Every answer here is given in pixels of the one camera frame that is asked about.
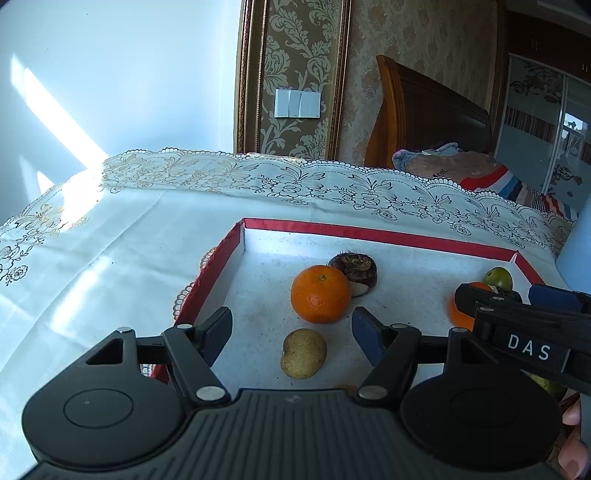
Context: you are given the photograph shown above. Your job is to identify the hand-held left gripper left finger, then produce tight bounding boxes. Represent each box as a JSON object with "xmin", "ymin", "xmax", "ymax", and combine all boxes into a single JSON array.
[{"xmin": 85, "ymin": 306, "xmax": 233, "ymax": 408}]

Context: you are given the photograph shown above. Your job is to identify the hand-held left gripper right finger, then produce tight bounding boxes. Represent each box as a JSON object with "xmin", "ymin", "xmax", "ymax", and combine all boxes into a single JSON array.
[{"xmin": 352, "ymin": 307, "xmax": 490, "ymax": 409}]

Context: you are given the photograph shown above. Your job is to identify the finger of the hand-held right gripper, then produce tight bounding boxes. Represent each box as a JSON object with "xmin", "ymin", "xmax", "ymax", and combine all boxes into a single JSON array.
[
  {"xmin": 527, "ymin": 284, "xmax": 591, "ymax": 315},
  {"xmin": 455, "ymin": 283, "xmax": 525, "ymax": 324}
]

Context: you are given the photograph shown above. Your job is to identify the orange mandarin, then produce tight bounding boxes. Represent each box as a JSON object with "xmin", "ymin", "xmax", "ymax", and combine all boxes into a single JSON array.
[
  {"xmin": 447, "ymin": 281, "xmax": 495, "ymax": 332},
  {"xmin": 290, "ymin": 264, "xmax": 352, "ymax": 325}
]

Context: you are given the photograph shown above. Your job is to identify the green round fruit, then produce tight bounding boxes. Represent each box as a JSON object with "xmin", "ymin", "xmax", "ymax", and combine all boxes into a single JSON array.
[
  {"xmin": 529, "ymin": 373, "xmax": 568, "ymax": 403},
  {"xmin": 482, "ymin": 267, "xmax": 514, "ymax": 292}
]

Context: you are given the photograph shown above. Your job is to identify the small tan potato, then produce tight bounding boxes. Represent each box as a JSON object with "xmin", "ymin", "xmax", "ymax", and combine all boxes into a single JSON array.
[{"xmin": 281, "ymin": 329, "xmax": 328, "ymax": 380}]

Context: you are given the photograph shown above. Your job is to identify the red shallow box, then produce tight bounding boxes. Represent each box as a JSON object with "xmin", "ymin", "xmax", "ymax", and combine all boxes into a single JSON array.
[{"xmin": 139, "ymin": 218, "xmax": 568, "ymax": 398}]

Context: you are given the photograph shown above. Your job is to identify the person's right hand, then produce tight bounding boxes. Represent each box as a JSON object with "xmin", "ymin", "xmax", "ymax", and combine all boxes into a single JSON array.
[{"xmin": 558, "ymin": 397, "xmax": 591, "ymax": 480}]

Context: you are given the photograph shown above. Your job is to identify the white electric kettle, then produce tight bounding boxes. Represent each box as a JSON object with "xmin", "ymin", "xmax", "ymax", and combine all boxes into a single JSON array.
[{"xmin": 555, "ymin": 196, "xmax": 591, "ymax": 296}]

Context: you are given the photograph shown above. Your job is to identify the dark water chestnut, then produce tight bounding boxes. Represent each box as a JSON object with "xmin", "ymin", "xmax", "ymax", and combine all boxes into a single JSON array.
[{"xmin": 328, "ymin": 252, "xmax": 379, "ymax": 298}]

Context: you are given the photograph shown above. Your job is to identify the white lace tablecloth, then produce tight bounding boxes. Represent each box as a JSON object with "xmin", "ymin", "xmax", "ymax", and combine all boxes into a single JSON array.
[{"xmin": 0, "ymin": 148, "xmax": 575, "ymax": 480}]

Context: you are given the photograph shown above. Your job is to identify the colourful bedding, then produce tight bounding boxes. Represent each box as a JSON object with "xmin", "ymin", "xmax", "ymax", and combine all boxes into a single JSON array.
[{"xmin": 392, "ymin": 143, "xmax": 578, "ymax": 222}]

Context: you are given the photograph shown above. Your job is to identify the wardrobe with patterned doors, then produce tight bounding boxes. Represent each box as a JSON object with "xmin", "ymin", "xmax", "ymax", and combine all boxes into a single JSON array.
[{"xmin": 494, "ymin": 0, "xmax": 591, "ymax": 208}]

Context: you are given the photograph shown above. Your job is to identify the brown wooden headboard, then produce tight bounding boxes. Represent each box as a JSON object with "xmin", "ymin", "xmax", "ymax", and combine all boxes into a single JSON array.
[{"xmin": 365, "ymin": 54, "xmax": 492, "ymax": 169}]

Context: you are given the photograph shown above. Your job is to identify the brown framed wallpaper panel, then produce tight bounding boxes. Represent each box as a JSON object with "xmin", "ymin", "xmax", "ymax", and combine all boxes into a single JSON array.
[{"xmin": 235, "ymin": 0, "xmax": 354, "ymax": 160}]

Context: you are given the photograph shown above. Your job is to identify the white wall light switch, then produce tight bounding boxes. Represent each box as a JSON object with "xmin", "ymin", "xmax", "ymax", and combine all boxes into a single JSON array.
[{"xmin": 274, "ymin": 89, "xmax": 321, "ymax": 118}]

